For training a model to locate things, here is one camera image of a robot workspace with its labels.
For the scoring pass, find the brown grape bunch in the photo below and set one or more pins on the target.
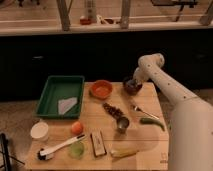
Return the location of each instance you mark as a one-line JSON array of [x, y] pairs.
[[113, 111]]

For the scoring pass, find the white round container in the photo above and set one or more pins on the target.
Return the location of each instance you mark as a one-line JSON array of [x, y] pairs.
[[40, 131]]

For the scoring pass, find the green chili pepper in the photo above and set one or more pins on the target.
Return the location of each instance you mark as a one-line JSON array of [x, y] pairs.
[[144, 120]]

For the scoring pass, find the orange bowl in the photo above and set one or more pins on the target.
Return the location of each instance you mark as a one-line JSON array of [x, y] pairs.
[[101, 89]]

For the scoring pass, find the red object on shelf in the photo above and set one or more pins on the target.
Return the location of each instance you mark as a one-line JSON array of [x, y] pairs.
[[84, 21]]

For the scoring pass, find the orange fruit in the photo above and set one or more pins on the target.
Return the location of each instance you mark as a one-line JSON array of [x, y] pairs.
[[76, 128]]

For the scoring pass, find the metal measuring cup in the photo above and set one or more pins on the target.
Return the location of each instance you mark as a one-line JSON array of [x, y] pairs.
[[122, 124]]

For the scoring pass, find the grey folded cloth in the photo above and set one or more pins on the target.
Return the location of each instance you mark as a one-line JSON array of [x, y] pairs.
[[64, 105]]

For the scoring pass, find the green plastic tray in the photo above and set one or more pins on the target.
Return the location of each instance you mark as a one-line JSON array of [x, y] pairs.
[[59, 88]]

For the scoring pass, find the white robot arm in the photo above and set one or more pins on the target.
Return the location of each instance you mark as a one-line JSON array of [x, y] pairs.
[[191, 125]]

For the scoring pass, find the brown white eraser block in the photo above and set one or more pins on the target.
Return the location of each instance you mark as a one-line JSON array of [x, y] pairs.
[[98, 144]]

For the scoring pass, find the purple bowl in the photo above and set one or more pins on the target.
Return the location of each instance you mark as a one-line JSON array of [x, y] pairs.
[[131, 90]]

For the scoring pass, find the white dish brush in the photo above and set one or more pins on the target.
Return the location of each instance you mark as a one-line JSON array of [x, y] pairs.
[[44, 153]]

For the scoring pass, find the green cup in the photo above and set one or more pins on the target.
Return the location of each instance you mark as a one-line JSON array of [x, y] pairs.
[[76, 150]]

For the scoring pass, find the blue sponge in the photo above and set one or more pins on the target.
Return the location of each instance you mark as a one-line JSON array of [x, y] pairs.
[[131, 82]]

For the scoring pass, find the black stand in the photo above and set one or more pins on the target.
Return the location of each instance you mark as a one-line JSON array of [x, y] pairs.
[[4, 151]]

